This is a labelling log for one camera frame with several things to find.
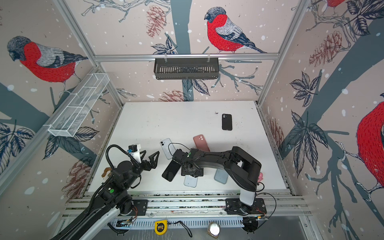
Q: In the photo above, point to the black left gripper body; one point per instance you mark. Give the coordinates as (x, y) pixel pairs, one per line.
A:
(143, 166)

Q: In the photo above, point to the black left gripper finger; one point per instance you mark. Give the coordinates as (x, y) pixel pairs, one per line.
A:
(144, 156)
(153, 160)

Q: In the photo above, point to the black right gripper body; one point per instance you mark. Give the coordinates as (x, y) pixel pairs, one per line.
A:
(195, 172)

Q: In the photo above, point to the black screen phone purple case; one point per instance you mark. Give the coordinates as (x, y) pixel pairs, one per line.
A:
(171, 171)

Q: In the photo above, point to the pink phone case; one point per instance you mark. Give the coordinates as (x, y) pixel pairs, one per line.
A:
(200, 143)

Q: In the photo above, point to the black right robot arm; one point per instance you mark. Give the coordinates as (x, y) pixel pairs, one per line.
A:
(237, 163)

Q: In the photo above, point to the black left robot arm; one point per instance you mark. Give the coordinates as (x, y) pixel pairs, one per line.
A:
(111, 198)

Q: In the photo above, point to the light blue phone case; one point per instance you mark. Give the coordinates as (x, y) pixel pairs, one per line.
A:
(221, 176)

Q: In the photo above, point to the brown paw shaped toy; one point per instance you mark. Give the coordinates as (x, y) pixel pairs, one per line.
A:
(106, 173)

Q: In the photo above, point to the yellow tape measure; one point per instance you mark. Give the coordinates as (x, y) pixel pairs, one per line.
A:
(161, 227)

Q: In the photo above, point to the round shiny lamp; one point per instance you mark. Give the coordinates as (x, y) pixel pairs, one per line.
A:
(213, 230)

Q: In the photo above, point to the pink small object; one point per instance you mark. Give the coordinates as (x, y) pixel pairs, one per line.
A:
(259, 176)

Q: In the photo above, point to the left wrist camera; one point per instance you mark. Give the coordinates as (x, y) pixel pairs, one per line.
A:
(134, 151)

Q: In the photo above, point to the white phone camera up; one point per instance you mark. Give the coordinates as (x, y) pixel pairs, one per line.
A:
(168, 148)

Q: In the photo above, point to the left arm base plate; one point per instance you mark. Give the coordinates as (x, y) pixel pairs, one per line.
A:
(134, 208)

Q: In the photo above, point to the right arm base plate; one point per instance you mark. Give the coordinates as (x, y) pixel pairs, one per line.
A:
(236, 207)

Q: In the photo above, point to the white mesh wall shelf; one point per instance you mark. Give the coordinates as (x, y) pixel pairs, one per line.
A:
(81, 102)

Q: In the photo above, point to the black wire wall basket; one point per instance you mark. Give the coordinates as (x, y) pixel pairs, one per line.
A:
(186, 69)

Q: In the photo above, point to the horizontal aluminium rail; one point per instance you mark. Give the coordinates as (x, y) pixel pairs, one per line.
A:
(149, 58)

